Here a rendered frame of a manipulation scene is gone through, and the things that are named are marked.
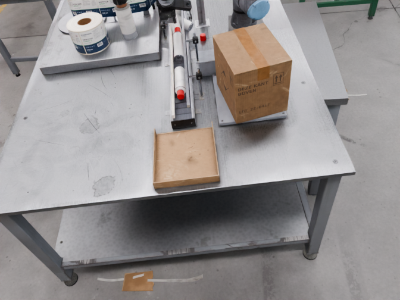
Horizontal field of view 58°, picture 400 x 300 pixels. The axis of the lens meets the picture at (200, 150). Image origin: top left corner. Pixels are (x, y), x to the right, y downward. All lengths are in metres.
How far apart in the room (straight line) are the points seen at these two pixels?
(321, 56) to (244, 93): 0.65
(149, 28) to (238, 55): 0.87
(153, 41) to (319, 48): 0.91
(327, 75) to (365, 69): 1.51
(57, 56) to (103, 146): 0.77
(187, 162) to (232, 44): 0.53
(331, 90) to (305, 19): 0.64
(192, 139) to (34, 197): 0.69
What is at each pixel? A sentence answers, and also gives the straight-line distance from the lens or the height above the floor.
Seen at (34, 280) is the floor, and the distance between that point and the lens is 2.45.
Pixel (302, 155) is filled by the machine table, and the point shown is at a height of 0.83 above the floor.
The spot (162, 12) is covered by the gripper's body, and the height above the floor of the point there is 1.11.
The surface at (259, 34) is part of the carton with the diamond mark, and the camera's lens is 1.64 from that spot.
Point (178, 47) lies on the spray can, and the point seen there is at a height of 0.94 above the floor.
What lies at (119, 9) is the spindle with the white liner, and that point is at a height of 1.06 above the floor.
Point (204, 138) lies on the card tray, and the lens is 1.58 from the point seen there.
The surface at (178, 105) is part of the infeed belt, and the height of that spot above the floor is 0.88.
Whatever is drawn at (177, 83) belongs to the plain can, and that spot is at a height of 0.93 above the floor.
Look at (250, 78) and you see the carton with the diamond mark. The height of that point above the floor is 1.08.
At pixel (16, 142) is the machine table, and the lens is 1.90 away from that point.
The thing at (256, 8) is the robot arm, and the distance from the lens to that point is 1.95.
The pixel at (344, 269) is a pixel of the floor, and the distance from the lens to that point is 2.22.
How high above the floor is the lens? 1.99
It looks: 49 degrees down
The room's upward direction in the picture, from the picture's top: 9 degrees counter-clockwise
